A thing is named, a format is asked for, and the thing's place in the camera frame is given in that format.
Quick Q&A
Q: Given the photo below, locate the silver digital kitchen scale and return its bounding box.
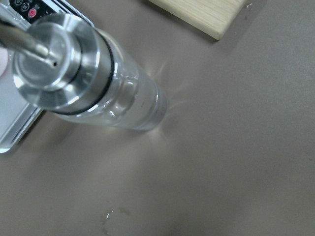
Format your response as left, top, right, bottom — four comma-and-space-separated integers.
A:
0, 0, 95, 154

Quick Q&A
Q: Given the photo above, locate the clear glass sauce bottle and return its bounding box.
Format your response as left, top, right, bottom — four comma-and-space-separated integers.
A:
0, 13, 167, 131

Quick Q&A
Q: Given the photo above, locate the bamboo cutting board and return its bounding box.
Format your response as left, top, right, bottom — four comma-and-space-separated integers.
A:
151, 0, 247, 40

